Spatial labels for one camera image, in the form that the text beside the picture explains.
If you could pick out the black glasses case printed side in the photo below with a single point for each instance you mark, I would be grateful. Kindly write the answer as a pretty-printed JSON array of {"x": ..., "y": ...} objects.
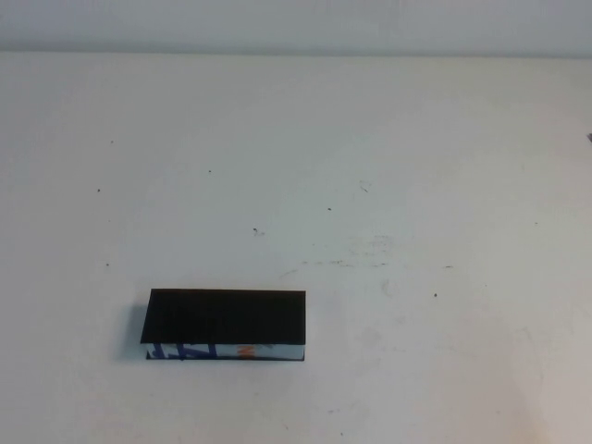
[{"x": 226, "y": 314}]

